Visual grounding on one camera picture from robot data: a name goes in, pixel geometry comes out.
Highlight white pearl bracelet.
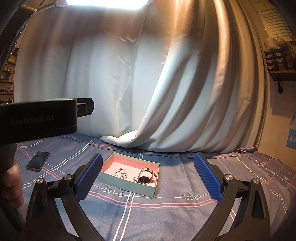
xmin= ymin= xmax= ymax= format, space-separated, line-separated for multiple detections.
xmin=112 ymin=167 xmax=130 ymax=180

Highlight rose gold wrist watch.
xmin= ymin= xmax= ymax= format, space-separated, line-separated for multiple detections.
xmin=138 ymin=167 xmax=157 ymax=184

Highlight person's left hand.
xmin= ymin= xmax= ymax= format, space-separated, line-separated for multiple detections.
xmin=1 ymin=160 xmax=23 ymax=208

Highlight black smartphone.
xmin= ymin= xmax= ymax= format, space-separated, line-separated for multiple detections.
xmin=26 ymin=152 xmax=50 ymax=172

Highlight blue plaid bed sheet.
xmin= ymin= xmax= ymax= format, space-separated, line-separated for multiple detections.
xmin=15 ymin=134 xmax=295 ymax=240

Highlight teal box pink interior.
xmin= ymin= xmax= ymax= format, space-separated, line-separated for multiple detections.
xmin=98 ymin=153 xmax=160 ymax=197

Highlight white draped curtain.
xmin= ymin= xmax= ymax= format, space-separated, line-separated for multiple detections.
xmin=14 ymin=1 xmax=265 ymax=153

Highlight dark jars on shelf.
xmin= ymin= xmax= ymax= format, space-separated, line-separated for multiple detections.
xmin=264 ymin=37 xmax=295 ymax=72

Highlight blue wall poster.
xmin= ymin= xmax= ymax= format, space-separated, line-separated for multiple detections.
xmin=286 ymin=128 xmax=296 ymax=150

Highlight wooden wall shelf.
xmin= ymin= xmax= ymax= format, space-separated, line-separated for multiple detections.
xmin=269 ymin=70 xmax=296 ymax=94

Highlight white paper wall notice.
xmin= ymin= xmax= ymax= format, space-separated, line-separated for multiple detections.
xmin=258 ymin=9 xmax=293 ymax=41

